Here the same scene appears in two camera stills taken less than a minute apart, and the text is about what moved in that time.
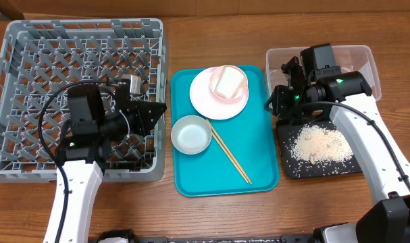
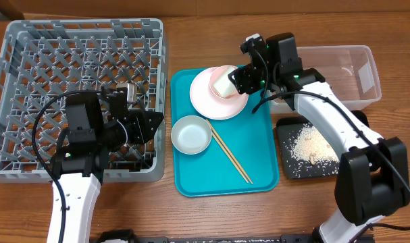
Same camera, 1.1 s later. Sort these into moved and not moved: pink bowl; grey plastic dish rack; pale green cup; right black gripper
Moved: right black gripper
Not moved: pink bowl; pale green cup; grey plastic dish rack
